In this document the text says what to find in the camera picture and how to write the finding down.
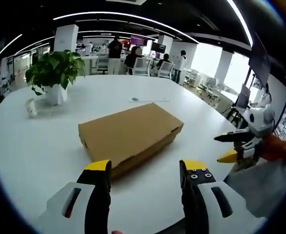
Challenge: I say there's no purple wall screen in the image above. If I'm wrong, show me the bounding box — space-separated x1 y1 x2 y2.
130 35 148 47

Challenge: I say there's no potted green plant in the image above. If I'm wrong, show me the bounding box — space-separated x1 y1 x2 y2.
25 49 86 106

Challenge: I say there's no flat white strip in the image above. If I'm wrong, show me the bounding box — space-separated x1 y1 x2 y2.
129 97 171 103

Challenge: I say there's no short ceiling light strip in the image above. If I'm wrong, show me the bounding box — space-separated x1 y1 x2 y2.
0 34 23 56

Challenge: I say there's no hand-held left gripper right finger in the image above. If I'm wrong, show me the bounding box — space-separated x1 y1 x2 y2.
179 159 249 234

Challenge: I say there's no brown cardboard shoe box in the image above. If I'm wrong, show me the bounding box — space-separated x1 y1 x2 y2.
78 102 185 181

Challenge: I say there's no person's right hand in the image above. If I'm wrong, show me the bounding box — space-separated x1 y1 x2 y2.
261 134 286 162

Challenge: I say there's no person's grey clothing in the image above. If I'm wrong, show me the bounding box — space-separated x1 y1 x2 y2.
224 157 286 218

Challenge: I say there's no white mesh office chair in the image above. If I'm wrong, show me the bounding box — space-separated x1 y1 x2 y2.
133 57 151 77
158 61 175 79

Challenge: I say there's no large dark display screen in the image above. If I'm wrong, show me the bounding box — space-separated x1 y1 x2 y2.
248 33 272 86

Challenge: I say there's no small dark monitor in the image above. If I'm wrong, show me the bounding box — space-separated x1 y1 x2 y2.
236 83 252 111

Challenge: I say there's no dark desk monitor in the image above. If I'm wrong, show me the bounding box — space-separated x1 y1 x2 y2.
151 42 167 53

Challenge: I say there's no grey office chair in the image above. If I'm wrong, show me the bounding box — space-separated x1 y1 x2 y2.
96 58 109 75

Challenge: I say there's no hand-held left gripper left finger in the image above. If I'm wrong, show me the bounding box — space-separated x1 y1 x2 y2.
39 159 112 234

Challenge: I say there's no small white paper cup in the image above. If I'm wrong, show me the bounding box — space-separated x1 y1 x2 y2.
25 98 38 118

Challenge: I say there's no long ceiling light strip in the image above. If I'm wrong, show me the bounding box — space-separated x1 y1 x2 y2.
52 10 183 41
226 0 253 47

